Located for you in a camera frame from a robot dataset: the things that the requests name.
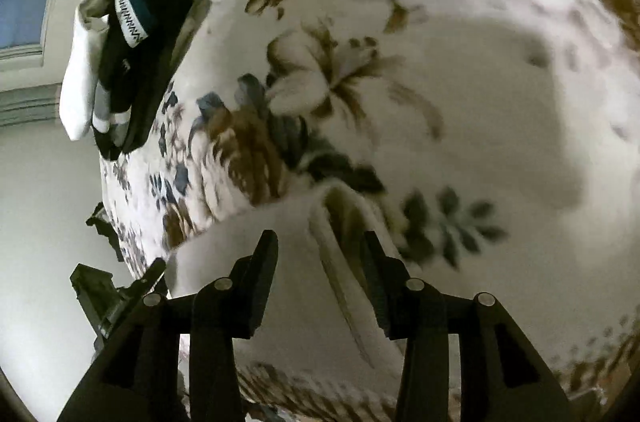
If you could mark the dark teal patterned sock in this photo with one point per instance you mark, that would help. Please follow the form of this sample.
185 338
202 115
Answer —
134 2

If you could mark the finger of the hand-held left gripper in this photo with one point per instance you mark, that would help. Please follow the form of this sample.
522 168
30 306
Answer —
105 227

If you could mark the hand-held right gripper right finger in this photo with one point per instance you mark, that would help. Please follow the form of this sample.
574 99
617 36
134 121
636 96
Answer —
381 287

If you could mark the grey white striped sock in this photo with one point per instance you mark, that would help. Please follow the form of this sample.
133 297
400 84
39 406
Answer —
106 112

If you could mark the black folded garment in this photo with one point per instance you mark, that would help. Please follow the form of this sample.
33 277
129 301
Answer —
150 67

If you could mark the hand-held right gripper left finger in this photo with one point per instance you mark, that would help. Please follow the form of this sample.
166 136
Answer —
264 282

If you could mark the white folded garment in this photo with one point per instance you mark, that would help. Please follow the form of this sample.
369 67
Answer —
80 77

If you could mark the floral printed blanket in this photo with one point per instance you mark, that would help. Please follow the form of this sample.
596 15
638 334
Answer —
450 77

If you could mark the white small cloth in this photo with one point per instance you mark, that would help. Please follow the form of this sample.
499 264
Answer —
295 247

